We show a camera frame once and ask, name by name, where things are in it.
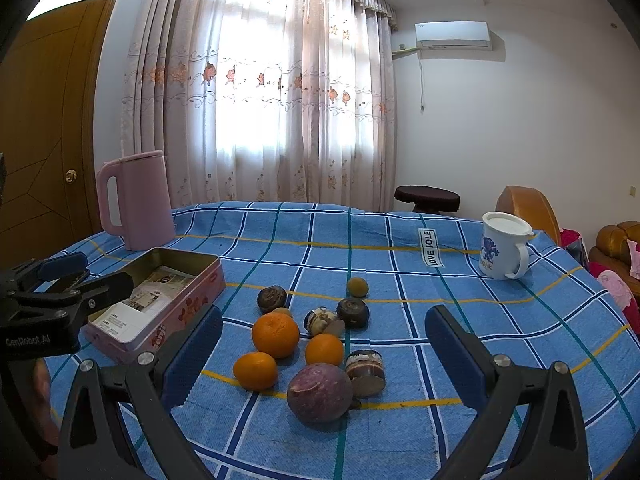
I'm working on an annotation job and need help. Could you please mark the small orange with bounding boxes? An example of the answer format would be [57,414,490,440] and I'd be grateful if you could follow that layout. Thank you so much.
[232,351,279,391]
[305,333,344,366]

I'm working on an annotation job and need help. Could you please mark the dark water chestnut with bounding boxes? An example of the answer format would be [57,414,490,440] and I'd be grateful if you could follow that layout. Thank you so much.
[336,298,370,330]
[257,285,288,314]

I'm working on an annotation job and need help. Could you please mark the large orange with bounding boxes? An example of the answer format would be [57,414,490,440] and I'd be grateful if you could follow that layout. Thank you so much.
[252,312,299,360]

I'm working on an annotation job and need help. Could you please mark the small brown fruit hidden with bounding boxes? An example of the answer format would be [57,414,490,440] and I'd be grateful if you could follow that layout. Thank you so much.
[271,307,293,318]

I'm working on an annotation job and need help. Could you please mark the large purple round fruit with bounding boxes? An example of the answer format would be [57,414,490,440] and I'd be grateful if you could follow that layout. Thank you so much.
[286,363,354,424]

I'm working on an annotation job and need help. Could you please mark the small brown longan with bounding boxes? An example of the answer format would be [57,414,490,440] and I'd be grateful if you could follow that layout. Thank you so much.
[347,276,369,298]

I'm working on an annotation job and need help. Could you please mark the person's left hand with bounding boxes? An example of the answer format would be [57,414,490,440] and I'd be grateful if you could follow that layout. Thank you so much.
[32,359,60,446]

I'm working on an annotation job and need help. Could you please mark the paper leaflet in tin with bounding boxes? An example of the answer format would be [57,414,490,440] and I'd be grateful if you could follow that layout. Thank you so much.
[91,266,194,344]

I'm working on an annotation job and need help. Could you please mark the brass door knob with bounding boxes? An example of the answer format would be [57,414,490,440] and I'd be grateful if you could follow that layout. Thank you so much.
[64,169,77,183]

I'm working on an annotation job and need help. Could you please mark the pink electric kettle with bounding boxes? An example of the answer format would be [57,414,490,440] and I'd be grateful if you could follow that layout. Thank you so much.
[96,151,175,252]

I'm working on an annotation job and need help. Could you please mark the pink metal tin box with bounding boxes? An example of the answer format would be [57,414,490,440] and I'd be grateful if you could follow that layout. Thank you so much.
[82,247,226,363]

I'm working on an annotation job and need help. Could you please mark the wooden door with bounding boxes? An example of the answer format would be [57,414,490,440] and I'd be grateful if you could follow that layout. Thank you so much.
[1,0,106,269]

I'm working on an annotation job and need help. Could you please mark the white blue-patterned mug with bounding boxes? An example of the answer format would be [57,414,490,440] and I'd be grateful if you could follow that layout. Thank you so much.
[480,211,534,280]

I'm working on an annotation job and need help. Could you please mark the brown leather sofa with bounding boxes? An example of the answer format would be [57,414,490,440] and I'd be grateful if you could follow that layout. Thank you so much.
[588,221,640,300]

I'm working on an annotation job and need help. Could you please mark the blue plaid tablecloth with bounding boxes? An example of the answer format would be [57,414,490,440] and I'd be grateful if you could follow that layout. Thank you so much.
[41,200,640,480]

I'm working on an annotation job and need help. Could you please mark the brown leather chair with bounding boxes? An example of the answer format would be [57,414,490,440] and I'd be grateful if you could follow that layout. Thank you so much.
[496,185,561,245]

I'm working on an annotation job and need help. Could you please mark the floral sheer curtain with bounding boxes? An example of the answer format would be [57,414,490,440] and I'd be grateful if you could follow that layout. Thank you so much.
[120,0,396,211]

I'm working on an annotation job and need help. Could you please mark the dark round stool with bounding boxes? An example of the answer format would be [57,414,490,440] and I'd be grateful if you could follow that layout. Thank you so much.
[394,185,460,214]

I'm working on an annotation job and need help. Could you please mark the white air conditioner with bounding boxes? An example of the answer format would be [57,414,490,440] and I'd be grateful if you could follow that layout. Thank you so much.
[416,21,492,50]

